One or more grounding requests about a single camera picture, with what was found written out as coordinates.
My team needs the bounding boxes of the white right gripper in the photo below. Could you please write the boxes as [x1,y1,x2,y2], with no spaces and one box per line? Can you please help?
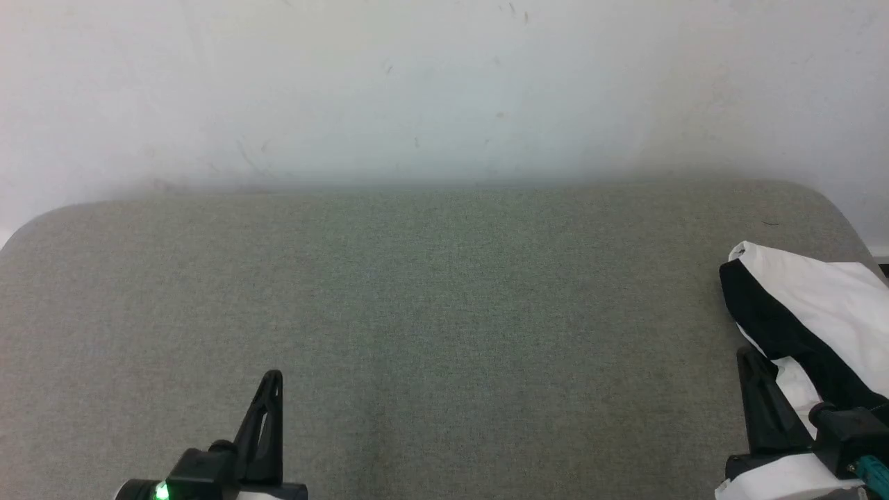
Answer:
[715,347,869,500]

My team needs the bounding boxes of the grey fabric sofa cushion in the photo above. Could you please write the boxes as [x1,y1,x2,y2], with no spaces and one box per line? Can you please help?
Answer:
[0,181,889,500]

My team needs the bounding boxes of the right black cable teal plug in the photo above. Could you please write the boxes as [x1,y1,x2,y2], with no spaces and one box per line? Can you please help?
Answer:
[853,457,889,495]

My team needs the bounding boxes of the white shirt with black sleeves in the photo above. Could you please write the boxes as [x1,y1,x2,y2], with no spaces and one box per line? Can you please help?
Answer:
[719,241,889,421]

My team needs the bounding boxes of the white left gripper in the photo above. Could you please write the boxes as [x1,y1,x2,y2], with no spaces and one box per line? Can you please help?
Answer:
[115,370,308,500]

